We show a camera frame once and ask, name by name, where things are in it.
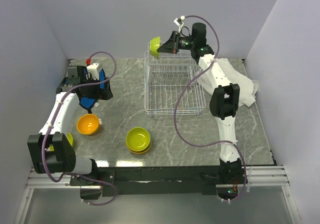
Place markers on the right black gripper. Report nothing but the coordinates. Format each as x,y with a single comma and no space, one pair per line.
170,47

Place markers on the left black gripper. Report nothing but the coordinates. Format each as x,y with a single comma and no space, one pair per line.
105,94

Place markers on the white wire dish rack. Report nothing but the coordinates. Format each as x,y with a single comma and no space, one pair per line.
166,78

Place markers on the green shallow bowl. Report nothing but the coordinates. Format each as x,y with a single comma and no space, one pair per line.
138,139

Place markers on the orange shallow bowl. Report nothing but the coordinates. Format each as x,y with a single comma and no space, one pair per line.
140,152

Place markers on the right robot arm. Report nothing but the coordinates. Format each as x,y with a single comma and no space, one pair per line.
224,101

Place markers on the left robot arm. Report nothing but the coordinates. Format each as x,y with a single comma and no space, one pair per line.
63,159

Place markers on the blue cloth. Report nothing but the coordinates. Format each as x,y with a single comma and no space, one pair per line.
89,95

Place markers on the white towel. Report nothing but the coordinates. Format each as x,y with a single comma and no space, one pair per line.
233,68

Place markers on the black base beam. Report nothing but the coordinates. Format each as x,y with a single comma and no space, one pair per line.
107,181

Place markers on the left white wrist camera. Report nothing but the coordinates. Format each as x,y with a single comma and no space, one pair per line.
93,69

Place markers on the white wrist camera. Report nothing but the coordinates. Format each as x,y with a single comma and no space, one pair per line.
179,21
93,69

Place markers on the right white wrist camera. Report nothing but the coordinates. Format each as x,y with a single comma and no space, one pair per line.
179,21

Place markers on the aluminium frame rail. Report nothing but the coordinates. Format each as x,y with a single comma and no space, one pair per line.
264,201

